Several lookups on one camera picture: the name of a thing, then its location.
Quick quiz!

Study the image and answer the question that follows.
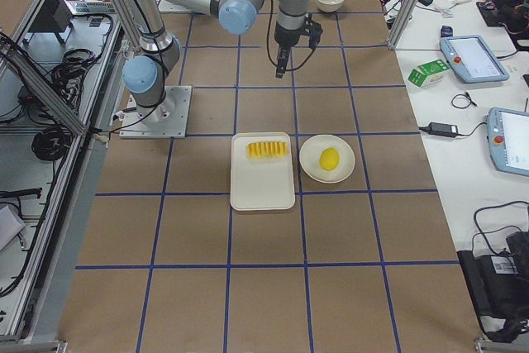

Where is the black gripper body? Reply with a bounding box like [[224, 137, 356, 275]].
[[274, 13, 310, 52]]

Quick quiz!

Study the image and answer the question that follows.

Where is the yellow croissant bread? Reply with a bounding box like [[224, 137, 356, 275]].
[[245, 141, 288, 159]]

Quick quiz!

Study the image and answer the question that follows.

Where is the cream round plate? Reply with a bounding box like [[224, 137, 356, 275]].
[[299, 135, 355, 184]]

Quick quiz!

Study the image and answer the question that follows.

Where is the yellow lemon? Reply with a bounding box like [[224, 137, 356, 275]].
[[319, 147, 340, 171]]

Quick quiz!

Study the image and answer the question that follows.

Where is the white rectangular tray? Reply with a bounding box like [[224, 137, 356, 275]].
[[230, 132, 295, 211]]

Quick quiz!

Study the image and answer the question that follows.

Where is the green white carton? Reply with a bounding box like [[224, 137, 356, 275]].
[[407, 59, 450, 88]]

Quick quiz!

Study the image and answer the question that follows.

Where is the black power adapter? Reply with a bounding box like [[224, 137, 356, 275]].
[[428, 122, 459, 138]]

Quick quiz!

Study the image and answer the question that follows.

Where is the blue teach pendant upper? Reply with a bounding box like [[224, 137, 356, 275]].
[[439, 36, 510, 83]]

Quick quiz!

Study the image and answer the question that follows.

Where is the blue teach pendant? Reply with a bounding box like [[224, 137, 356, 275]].
[[487, 107, 528, 176], [439, 36, 510, 83]]

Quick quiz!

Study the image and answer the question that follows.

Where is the blue teach pendant lower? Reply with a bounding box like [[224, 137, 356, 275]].
[[487, 107, 528, 176]]

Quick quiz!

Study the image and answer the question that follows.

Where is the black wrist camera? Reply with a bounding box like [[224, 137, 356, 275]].
[[305, 14, 323, 50]]

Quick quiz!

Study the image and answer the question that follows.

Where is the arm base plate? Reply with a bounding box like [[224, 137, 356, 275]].
[[118, 85, 192, 139]]

